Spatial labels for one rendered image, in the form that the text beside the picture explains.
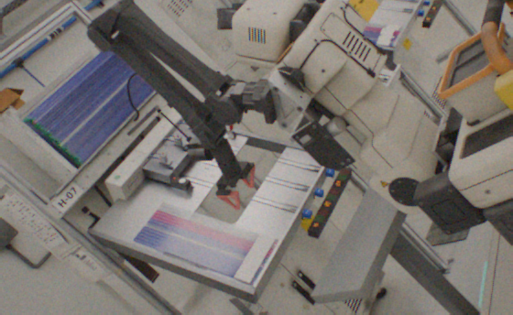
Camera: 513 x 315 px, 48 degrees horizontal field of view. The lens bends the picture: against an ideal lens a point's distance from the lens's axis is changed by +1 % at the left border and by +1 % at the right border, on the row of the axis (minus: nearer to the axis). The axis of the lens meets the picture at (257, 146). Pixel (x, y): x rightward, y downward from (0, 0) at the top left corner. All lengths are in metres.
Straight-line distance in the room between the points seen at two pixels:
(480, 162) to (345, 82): 0.39
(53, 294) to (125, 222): 1.53
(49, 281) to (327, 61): 2.66
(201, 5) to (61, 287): 1.86
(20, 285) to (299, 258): 1.82
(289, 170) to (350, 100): 0.80
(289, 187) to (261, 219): 0.18
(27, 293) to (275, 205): 1.93
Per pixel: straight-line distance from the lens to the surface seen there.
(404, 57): 3.46
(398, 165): 1.56
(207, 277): 1.98
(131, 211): 2.27
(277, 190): 2.18
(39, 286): 3.68
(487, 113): 1.42
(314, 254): 2.50
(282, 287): 2.37
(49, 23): 2.56
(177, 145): 2.37
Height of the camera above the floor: 1.41
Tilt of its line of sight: 12 degrees down
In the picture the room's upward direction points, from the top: 46 degrees counter-clockwise
